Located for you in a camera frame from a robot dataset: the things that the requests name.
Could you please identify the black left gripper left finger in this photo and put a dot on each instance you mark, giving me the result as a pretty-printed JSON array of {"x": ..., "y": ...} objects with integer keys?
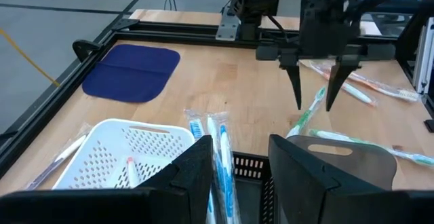
[{"x": 195, "y": 169}]

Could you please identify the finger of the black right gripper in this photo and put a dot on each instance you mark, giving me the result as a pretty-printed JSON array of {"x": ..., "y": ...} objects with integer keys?
[
  {"x": 294, "y": 78},
  {"x": 339, "y": 73}
]

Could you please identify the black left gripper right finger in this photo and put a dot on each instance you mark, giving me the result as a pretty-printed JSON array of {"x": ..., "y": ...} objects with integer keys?
[{"x": 295, "y": 183}]

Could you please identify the blue toothbrush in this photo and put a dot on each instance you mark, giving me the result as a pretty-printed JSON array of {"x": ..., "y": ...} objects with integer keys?
[
  {"x": 212, "y": 132},
  {"x": 225, "y": 156},
  {"x": 196, "y": 129}
]

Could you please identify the green toothbrush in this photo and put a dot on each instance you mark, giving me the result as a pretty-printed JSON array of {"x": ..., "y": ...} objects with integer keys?
[
  {"x": 420, "y": 159},
  {"x": 306, "y": 115}
]

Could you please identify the white perforated plastic basket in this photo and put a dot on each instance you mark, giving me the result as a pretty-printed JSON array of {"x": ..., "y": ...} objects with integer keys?
[{"x": 101, "y": 124}]

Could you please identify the purple toothbrush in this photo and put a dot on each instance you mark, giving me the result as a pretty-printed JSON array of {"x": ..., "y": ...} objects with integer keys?
[{"x": 73, "y": 146}]

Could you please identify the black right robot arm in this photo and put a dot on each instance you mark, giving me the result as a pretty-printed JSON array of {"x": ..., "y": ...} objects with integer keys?
[{"x": 254, "y": 0}]

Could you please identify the black perforated plastic basket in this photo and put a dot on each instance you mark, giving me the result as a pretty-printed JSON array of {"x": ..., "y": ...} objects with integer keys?
[{"x": 251, "y": 190}]

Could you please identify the smoky translucent grey bin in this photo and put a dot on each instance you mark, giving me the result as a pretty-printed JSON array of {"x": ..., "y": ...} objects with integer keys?
[{"x": 373, "y": 169}]

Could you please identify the silver mounting plate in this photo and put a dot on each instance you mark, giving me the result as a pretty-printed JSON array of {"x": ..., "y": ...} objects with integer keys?
[{"x": 227, "y": 30}]

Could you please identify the silver aluminium extrusion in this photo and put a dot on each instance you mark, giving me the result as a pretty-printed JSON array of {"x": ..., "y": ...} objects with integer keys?
[{"x": 425, "y": 57}]

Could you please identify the dark blue fabric mat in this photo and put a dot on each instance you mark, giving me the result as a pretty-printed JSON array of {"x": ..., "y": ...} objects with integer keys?
[{"x": 129, "y": 74}]

